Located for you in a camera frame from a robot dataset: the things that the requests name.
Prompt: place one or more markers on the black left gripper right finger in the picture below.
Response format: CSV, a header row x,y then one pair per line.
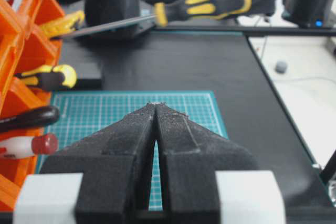
x,y
189,156

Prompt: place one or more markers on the small yellow black screwdriver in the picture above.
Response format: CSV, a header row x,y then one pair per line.
x,y
49,78

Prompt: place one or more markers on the green grid cutting mat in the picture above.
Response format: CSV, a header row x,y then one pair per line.
x,y
86,112

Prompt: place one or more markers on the yellow utility knife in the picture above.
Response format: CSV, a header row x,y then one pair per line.
x,y
64,25

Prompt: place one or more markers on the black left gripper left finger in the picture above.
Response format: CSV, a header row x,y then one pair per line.
x,y
116,163

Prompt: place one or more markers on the white bottle red cap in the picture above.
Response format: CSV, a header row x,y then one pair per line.
x,y
27,146

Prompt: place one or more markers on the dark black tool handle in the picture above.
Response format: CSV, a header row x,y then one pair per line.
x,y
38,117

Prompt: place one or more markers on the small grey round object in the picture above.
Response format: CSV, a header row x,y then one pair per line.
x,y
281,67

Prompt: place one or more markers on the orange container rack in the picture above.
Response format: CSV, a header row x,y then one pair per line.
x,y
24,47

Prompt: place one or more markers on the large yellow black screwdriver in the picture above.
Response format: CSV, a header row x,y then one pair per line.
x,y
177,11

